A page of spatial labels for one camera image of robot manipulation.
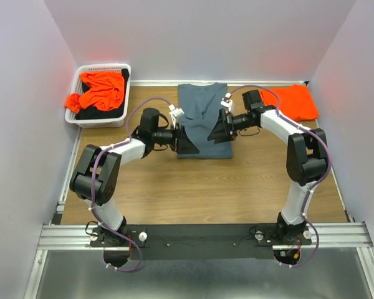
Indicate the folded orange t shirt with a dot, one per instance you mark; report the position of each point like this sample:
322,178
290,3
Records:
297,103

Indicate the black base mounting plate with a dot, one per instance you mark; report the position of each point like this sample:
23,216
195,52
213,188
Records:
199,242

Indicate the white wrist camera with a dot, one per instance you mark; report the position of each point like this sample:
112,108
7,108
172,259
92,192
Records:
228,104
175,113

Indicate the blue grey t shirt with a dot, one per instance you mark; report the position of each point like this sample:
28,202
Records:
201,105

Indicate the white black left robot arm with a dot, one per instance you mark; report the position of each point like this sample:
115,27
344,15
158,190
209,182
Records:
95,176

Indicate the white plastic laundry basket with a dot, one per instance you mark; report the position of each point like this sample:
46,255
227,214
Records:
90,123

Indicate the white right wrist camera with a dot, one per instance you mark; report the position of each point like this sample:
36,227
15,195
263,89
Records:
228,104

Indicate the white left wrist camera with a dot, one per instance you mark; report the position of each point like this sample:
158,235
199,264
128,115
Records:
175,113

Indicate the crumpled orange t shirt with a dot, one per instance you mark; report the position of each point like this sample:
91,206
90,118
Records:
106,92

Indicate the black t shirt in basket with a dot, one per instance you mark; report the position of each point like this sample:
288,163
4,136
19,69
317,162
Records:
103,95

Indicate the aluminium extrusion rail frame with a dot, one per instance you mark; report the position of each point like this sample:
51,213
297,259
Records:
251,187

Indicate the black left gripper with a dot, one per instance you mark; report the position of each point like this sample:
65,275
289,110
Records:
181,143

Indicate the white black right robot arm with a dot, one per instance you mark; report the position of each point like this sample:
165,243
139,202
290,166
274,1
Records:
307,162

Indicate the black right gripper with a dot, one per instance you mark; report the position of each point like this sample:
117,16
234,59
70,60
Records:
223,132

